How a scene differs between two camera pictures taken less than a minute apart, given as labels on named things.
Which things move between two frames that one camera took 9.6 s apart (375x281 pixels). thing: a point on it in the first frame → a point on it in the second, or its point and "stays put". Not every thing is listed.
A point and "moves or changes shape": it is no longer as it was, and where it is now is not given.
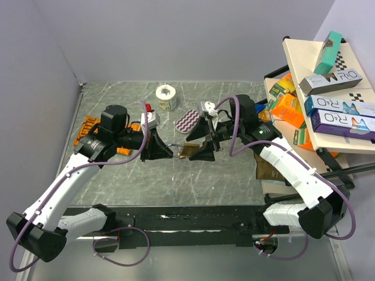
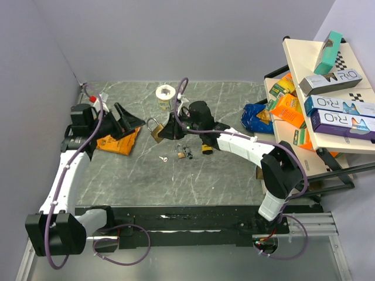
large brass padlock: (187, 148) moves or changes shape
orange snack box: (289, 110) stays put
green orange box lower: (302, 138) stays put
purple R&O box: (332, 122) stays put
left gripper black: (154, 143) → (129, 121)
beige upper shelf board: (302, 55) stays put
